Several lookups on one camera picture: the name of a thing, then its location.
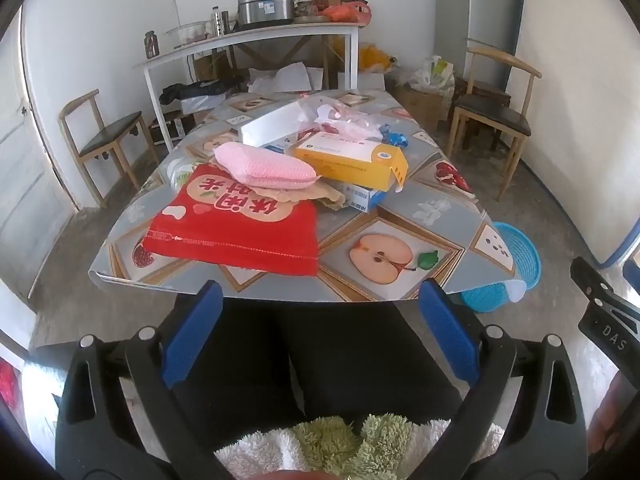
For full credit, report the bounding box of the yellow bag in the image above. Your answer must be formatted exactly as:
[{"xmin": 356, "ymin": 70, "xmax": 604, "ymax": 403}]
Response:
[{"xmin": 359, "ymin": 44, "xmax": 398, "ymax": 72}]

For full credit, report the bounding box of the clear plastic tub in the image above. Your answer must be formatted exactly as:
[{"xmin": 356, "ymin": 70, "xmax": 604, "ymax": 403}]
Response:
[{"xmin": 166, "ymin": 21, "xmax": 210, "ymax": 47}]

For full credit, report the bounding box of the blue plastic wastebasket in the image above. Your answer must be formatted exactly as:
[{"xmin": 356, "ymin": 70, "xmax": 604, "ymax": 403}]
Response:
[{"xmin": 460, "ymin": 221, "xmax": 542, "ymax": 313}]

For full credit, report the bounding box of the blue door frame trim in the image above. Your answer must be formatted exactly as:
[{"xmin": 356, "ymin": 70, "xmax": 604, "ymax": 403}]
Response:
[{"xmin": 597, "ymin": 217, "xmax": 640, "ymax": 267}]

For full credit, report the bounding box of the long white box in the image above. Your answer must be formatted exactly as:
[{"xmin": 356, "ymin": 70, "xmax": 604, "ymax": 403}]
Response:
[{"xmin": 237, "ymin": 100, "xmax": 321, "ymax": 148}]

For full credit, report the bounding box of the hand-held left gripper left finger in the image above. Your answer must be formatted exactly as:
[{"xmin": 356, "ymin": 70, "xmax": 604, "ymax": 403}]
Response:
[{"xmin": 55, "ymin": 280, "xmax": 236, "ymax": 480}]

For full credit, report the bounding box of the silver rice cooker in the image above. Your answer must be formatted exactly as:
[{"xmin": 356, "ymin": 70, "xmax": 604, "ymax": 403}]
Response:
[{"xmin": 236, "ymin": 0, "xmax": 296, "ymax": 30}]

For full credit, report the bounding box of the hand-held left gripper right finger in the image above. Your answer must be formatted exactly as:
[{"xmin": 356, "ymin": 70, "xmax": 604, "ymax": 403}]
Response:
[{"xmin": 419, "ymin": 277, "xmax": 588, "ymax": 480}]

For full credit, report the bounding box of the white door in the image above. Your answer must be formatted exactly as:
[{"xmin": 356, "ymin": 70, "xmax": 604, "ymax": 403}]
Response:
[{"xmin": 0, "ymin": 5, "xmax": 81, "ymax": 306}]

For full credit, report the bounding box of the black cloth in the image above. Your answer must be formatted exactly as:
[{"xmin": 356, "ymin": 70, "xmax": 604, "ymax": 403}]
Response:
[{"xmin": 159, "ymin": 77, "xmax": 246, "ymax": 106}]

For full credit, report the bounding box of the blue foil wrapper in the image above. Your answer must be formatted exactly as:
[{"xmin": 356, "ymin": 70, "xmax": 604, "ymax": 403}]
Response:
[{"xmin": 377, "ymin": 124, "xmax": 411, "ymax": 148}]

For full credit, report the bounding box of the white green fleece garment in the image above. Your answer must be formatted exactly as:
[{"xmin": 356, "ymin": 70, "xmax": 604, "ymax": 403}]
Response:
[{"xmin": 214, "ymin": 412, "xmax": 506, "ymax": 480}]

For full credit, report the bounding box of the pink sponge cloth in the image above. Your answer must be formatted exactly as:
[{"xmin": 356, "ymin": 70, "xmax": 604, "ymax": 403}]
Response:
[{"xmin": 212, "ymin": 141, "xmax": 321, "ymax": 191}]

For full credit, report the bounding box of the clear plastic container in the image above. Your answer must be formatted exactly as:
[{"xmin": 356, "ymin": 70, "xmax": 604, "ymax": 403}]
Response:
[{"xmin": 165, "ymin": 156, "xmax": 206, "ymax": 193}]

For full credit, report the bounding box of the orange plastic bag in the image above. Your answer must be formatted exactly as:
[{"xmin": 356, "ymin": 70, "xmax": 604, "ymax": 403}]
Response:
[{"xmin": 320, "ymin": 1, "xmax": 373, "ymax": 26}]

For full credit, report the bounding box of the grey refrigerator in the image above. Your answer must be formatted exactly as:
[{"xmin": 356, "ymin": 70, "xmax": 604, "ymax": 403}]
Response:
[{"xmin": 435, "ymin": 0, "xmax": 528, "ymax": 91}]

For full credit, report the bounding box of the white side table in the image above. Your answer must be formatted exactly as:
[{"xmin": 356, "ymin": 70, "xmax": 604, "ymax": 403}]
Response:
[{"xmin": 134, "ymin": 22, "xmax": 366, "ymax": 151}]

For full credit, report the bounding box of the white plastic bag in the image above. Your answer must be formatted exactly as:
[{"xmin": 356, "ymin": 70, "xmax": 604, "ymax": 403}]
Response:
[{"xmin": 400, "ymin": 55, "xmax": 456, "ymax": 92}]

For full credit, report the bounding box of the clear pink plastic wrapper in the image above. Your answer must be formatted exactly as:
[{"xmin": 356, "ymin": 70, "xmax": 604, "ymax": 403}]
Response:
[{"xmin": 300, "ymin": 92, "xmax": 383, "ymax": 141}]

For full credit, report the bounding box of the blue white box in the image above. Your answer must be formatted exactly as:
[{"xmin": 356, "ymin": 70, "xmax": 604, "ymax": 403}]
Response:
[
  {"xmin": 262, "ymin": 136, "xmax": 301, "ymax": 156},
  {"xmin": 342, "ymin": 182, "xmax": 386, "ymax": 213}
]

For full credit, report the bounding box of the yellow cardboard box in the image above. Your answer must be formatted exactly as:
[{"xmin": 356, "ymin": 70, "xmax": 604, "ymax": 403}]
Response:
[{"xmin": 292, "ymin": 132, "xmax": 408, "ymax": 193}]

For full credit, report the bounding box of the wooden chair with dark seat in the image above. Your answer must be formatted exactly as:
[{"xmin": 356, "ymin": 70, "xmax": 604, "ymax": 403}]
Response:
[
  {"xmin": 58, "ymin": 89, "xmax": 161, "ymax": 208},
  {"xmin": 446, "ymin": 47, "xmax": 543, "ymax": 202}
]

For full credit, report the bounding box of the red snack bag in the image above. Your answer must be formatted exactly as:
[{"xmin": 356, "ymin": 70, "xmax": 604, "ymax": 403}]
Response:
[{"xmin": 142, "ymin": 164, "xmax": 321, "ymax": 277}]

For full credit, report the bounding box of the brown paper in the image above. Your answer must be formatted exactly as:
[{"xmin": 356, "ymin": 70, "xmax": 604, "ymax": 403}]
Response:
[{"xmin": 250, "ymin": 180, "xmax": 348, "ymax": 211}]

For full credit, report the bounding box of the white foam box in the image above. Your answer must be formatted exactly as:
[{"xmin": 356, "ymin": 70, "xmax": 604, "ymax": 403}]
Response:
[{"xmin": 337, "ymin": 71, "xmax": 387, "ymax": 92}]

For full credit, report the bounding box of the fruit print tablecloth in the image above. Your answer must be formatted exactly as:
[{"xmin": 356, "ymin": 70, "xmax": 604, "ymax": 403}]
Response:
[{"xmin": 89, "ymin": 87, "xmax": 518, "ymax": 303}]

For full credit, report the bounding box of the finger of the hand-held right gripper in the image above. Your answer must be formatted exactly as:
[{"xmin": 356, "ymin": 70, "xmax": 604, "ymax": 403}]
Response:
[{"xmin": 570, "ymin": 256, "xmax": 640, "ymax": 321}]

